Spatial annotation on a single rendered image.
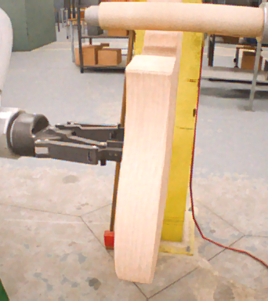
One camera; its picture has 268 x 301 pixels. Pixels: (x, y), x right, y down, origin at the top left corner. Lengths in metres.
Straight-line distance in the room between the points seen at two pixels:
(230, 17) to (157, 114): 0.13
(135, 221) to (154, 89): 0.14
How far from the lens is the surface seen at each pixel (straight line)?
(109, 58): 5.41
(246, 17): 0.34
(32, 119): 0.49
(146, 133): 0.31
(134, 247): 0.33
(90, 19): 0.36
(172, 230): 1.68
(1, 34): 0.59
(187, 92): 1.28
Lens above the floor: 1.27
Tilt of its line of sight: 28 degrees down
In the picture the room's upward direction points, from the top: straight up
